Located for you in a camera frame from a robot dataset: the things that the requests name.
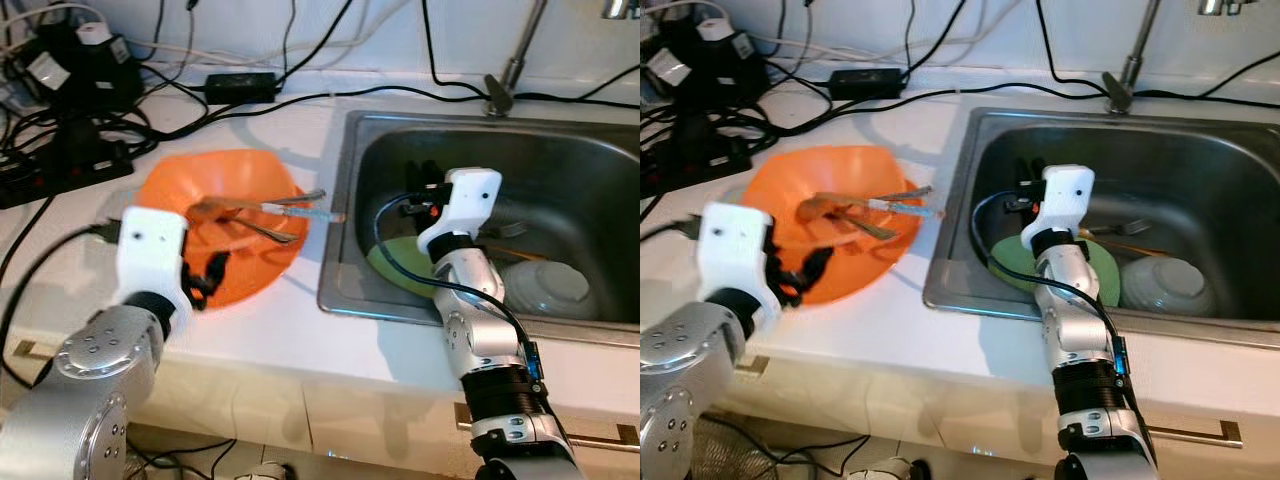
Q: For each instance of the cream kitchen cabinet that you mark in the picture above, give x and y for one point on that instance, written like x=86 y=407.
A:
x=950 y=430
x=300 y=420

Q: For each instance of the black power adapter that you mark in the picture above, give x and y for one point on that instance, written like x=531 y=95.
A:
x=240 y=87
x=865 y=83

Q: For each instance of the white ceramic bowl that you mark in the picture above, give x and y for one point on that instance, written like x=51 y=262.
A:
x=550 y=290
x=1168 y=288

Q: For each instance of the stainless steel sink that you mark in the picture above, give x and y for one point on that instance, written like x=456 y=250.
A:
x=1180 y=170
x=560 y=180

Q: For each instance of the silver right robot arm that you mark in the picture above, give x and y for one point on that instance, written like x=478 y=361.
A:
x=480 y=330
x=1075 y=320

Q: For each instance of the chrome faucet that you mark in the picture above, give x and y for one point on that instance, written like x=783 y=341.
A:
x=499 y=92
x=1118 y=90

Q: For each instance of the black power strip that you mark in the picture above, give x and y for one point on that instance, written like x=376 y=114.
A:
x=690 y=160
x=60 y=170

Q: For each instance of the green plate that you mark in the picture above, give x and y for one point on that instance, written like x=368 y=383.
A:
x=1010 y=262
x=400 y=262

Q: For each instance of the silver fork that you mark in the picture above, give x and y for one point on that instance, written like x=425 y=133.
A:
x=505 y=230
x=1125 y=227
x=870 y=228
x=270 y=232

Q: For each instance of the wooden chopstick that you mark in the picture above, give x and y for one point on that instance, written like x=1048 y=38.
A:
x=1140 y=247
x=520 y=253

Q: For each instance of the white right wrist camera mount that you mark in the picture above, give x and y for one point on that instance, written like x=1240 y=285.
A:
x=1065 y=195
x=468 y=195

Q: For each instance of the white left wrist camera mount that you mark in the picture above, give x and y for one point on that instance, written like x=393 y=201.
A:
x=150 y=250
x=735 y=250

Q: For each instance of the black charger with white labels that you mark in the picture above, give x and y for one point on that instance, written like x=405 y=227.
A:
x=85 y=70
x=705 y=62

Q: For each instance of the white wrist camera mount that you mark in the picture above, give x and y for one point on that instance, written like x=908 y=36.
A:
x=150 y=250
x=1065 y=195
x=735 y=250
x=468 y=195

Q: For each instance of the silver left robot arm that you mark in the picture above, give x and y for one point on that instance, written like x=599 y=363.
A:
x=80 y=400
x=680 y=380

